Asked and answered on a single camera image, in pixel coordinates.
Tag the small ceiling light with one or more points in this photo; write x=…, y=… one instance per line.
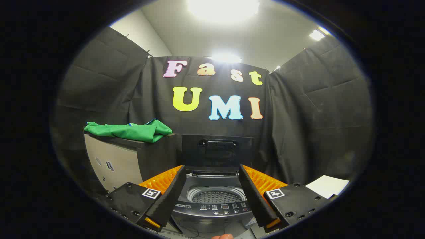
x=317, y=34

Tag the grey washing machine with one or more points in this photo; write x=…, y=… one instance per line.
x=212, y=207

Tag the large ceiling light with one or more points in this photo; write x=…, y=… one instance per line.
x=222, y=8

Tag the green polo shirt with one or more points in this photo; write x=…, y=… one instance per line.
x=132, y=131

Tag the grey cabinet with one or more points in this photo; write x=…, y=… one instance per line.
x=113, y=159

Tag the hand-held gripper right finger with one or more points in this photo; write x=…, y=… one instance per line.
x=254, y=196

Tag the black backdrop cloth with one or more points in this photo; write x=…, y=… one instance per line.
x=298, y=126

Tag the white sheet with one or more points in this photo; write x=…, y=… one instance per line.
x=327, y=186

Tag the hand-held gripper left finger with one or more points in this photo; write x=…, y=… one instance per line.
x=169, y=196

